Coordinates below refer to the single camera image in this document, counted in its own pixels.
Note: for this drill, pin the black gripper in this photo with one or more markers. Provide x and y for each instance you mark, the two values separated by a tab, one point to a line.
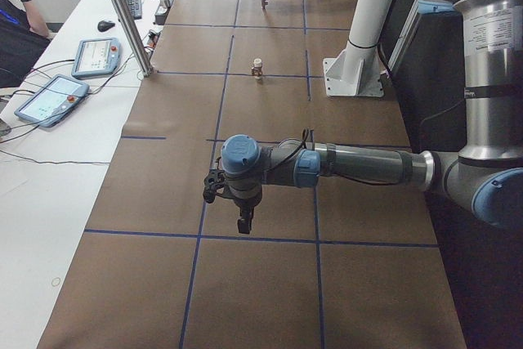
244	204

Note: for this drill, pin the white PPR pipe brass fitting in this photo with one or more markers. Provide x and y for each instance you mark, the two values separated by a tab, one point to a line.
256	70

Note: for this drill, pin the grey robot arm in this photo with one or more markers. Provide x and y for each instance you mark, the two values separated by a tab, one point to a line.
484	177

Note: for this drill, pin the black computer mouse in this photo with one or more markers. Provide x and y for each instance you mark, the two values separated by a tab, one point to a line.
105	25

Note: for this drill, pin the far teach pendant tablet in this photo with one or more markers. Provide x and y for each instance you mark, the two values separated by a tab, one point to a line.
96	58

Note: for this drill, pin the teach pendant tablet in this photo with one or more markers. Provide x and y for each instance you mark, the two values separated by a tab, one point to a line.
53	102
96	58

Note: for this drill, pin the near teach pendant tablet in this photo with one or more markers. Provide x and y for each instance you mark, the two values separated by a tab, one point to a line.
53	102

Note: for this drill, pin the seated person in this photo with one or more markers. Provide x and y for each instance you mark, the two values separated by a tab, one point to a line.
24	38

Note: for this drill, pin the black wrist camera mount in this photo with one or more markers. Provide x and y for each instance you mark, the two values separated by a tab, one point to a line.
212	183

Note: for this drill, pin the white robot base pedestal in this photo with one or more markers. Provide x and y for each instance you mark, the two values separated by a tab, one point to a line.
355	71

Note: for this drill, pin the aluminium frame post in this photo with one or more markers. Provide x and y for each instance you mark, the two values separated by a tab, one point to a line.
133	37

